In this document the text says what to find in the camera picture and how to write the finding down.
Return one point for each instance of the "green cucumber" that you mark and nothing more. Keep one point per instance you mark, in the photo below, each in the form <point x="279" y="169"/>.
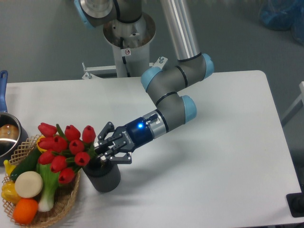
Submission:
<point x="27" y="164"/>

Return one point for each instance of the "blue handled saucepan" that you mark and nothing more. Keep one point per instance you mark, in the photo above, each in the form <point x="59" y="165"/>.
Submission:
<point x="12" y="134"/>

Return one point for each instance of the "green bok choy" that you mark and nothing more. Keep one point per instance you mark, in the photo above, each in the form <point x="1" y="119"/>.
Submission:
<point x="50" y="185"/>

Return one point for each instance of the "dark grey ribbed vase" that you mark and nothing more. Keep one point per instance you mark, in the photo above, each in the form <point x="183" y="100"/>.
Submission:
<point x="104" y="175"/>

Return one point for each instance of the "red tulip bouquet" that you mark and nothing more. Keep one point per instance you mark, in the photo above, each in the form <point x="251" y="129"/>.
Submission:
<point x="66" y="151"/>

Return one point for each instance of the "yellow bell pepper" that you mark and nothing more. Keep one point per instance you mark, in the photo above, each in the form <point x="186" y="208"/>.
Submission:
<point x="9" y="193"/>

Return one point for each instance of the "yellow banana tip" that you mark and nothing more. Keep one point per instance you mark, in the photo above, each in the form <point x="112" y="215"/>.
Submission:
<point x="9" y="168"/>

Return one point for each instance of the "black device at table edge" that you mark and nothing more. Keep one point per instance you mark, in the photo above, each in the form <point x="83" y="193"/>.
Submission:
<point x="296" y="204"/>

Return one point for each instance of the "orange fruit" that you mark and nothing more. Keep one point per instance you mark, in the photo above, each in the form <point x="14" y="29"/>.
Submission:
<point x="25" y="211"/>

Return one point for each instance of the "woven wicker basket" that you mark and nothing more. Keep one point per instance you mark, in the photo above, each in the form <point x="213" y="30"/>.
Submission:
<point x="64" y="199"/>

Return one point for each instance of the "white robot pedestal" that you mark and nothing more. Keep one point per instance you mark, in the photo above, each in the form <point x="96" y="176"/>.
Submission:
<point x="131" y="49"/>

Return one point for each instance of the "blue plastic bag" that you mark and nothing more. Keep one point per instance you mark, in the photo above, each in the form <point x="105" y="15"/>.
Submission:
<point x="284" y="15"/>

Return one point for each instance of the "round beige bun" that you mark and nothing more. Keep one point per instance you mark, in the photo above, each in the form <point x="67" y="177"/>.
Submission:
<point x="28" y="184"/>

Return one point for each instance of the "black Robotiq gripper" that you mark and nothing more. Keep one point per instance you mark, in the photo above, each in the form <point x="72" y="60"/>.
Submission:
<point x="125" y="139"/>

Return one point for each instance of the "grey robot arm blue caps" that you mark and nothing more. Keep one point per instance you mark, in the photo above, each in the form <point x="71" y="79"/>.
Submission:
<point x="161" y="85"/>

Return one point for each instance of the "white frame at right edge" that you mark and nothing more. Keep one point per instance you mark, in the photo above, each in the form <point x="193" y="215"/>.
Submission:
<point x="295" y="107"/>

